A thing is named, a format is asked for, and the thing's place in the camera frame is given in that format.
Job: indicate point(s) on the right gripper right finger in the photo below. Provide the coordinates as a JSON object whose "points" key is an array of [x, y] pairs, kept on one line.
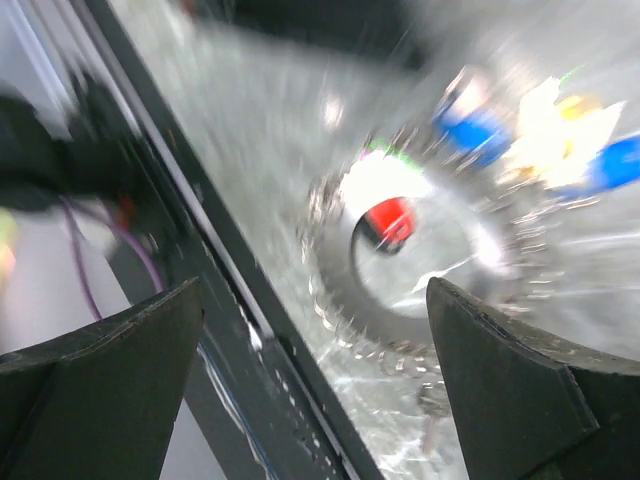
{"points": [[528, 404]]}

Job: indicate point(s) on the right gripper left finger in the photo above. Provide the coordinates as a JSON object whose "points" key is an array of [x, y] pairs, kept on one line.
{"points": [[101, 402]]}

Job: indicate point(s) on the red key tag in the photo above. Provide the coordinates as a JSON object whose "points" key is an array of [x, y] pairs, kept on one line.
{"points": [[388, 225]]}

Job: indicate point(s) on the large metal keyring with keys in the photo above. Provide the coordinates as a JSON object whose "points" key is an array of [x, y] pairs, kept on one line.
{"points": [[493, 231]]}

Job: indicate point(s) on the blue key tag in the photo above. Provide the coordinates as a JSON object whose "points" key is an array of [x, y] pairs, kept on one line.
{"points": [[468, 115]]}

